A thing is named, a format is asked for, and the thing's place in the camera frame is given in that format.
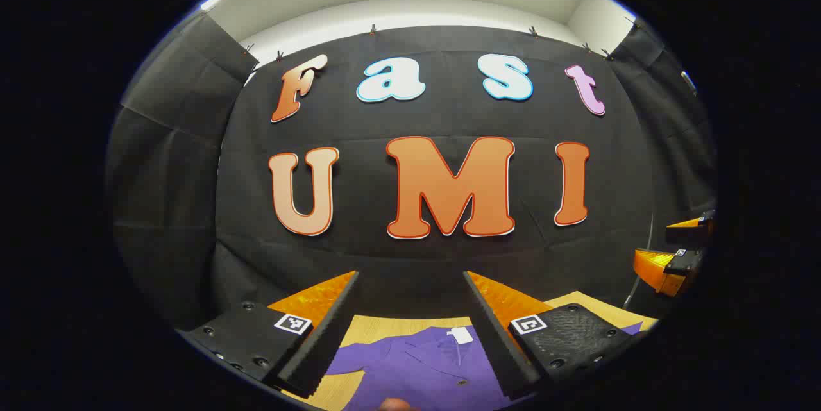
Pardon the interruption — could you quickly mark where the thin grey pole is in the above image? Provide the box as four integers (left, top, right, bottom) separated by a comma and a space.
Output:
623, 214, 656, 309

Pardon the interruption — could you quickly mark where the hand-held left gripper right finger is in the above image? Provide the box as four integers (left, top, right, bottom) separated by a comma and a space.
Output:
463, 270, 648, 401

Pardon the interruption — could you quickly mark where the purple shirt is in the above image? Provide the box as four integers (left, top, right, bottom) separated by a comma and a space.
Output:
324, 321, 644, 411

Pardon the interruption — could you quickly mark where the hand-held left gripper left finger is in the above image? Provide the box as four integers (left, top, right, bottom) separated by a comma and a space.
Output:
176, 270, 360, 399

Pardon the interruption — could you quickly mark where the black backdrop cloth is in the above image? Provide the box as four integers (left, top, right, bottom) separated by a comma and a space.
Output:
106, 10, 718, 335

